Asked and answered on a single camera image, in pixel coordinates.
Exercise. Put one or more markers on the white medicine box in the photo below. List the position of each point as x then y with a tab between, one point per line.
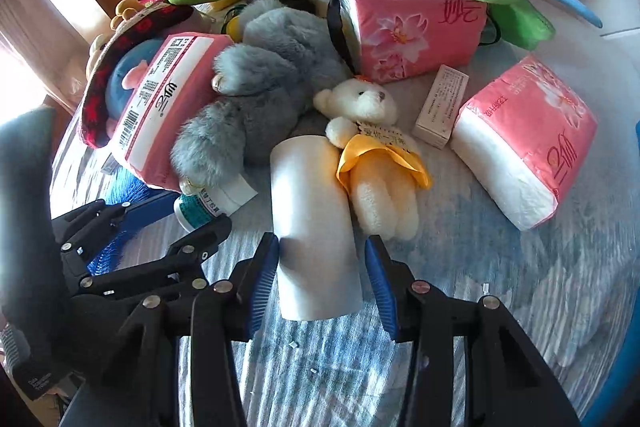
440	107

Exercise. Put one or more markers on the grey furry plush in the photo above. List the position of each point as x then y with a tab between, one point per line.
260	82

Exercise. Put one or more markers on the blue round plush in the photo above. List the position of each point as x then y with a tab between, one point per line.
130	67

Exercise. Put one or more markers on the pink tissue pack white label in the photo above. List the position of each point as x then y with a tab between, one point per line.
160	107

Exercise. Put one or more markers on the white bear plush yellow dress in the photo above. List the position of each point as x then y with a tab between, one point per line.
370	107

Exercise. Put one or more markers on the white tube green cap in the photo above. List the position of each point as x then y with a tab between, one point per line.
220	202

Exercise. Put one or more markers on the pink flower tissue pack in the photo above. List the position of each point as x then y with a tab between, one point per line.
525	147
415	32

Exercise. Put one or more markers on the brown bear plush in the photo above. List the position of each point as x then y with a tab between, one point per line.
95	57

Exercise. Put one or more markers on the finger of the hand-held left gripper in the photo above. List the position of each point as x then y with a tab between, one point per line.
200	242
150	209

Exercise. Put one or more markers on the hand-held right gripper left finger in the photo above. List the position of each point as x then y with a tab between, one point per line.
262	287

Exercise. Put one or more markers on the white paper roll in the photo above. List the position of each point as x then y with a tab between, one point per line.
315	232

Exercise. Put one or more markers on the blue striped tablecloth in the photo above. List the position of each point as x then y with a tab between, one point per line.
500	282

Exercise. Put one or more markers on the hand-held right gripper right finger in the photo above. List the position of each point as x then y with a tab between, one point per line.
382	292

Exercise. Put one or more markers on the blue bristle brush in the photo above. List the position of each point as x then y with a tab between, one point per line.
125	192

